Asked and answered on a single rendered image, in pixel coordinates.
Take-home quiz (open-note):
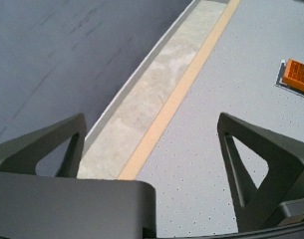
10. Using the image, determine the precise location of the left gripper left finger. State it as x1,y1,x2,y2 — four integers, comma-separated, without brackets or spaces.
0,113,87,178

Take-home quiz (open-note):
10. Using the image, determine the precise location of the grey perforated base plate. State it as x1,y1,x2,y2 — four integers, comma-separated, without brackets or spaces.
134,0,304,238

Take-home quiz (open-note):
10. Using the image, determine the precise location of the orange grid rack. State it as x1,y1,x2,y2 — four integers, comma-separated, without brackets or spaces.
281,59,304,92

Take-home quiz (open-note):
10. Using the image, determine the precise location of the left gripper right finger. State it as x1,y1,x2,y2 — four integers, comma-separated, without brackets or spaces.
217,112,304,232

